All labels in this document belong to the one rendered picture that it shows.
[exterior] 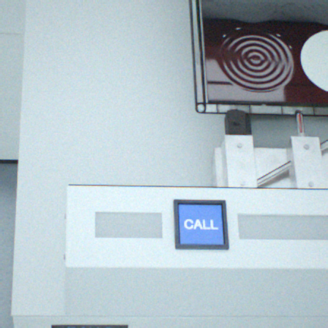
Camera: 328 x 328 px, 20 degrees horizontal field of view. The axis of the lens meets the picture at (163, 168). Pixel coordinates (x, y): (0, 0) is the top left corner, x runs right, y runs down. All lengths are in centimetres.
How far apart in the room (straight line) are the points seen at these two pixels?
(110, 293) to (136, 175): 20
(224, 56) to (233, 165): 16
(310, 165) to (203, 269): 21
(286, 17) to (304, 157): 21
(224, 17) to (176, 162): 20
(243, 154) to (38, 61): 32
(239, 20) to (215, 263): 38
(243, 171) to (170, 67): 23
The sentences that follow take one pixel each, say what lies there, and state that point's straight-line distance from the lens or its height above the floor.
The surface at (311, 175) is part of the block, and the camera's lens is 110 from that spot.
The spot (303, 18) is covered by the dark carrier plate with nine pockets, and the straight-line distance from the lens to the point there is 124.
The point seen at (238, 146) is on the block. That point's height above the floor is 91.
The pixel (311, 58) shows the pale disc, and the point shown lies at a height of 90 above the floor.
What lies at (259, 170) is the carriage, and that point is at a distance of 112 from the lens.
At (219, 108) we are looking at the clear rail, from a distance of 113.
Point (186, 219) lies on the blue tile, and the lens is 98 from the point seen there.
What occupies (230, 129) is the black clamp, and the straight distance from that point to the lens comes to 111.
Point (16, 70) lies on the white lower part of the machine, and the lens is 174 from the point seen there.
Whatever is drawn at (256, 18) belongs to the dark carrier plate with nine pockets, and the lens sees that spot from 122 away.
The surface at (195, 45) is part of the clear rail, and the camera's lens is 118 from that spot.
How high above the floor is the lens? 183
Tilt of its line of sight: 60 degrees down
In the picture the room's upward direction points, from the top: 11 degrees clockwise
